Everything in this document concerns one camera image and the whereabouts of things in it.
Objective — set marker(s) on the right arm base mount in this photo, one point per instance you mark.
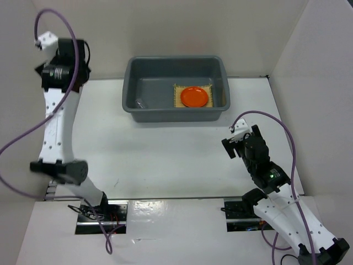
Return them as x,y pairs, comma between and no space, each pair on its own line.
239,217

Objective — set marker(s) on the yellow woven bamboo mat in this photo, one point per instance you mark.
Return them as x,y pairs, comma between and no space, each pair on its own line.
178,89

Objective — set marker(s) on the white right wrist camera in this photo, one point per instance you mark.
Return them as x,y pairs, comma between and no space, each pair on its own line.
240,131

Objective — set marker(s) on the grey plastic bin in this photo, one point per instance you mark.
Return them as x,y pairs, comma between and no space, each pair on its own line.
152,78

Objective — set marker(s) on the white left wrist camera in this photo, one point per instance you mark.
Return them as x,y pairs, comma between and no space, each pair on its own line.
46,41

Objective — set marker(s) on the orange plastic bowl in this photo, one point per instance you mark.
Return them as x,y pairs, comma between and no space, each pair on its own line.
194,97

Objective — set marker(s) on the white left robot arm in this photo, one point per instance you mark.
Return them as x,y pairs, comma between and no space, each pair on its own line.
63,77

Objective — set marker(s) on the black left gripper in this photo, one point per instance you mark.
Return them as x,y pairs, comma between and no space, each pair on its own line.
41,68

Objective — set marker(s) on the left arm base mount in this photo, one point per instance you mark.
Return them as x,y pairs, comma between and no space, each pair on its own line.
114,221

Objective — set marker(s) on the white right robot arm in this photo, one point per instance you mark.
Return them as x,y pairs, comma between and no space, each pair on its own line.
274,200

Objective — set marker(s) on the clear plastic cup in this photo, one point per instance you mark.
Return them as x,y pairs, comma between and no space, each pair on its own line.
140,104

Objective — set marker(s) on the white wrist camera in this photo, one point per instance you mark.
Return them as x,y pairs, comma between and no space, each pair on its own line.
240,131
46,41

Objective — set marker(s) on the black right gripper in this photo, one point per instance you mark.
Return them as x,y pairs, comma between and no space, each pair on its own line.
229,147

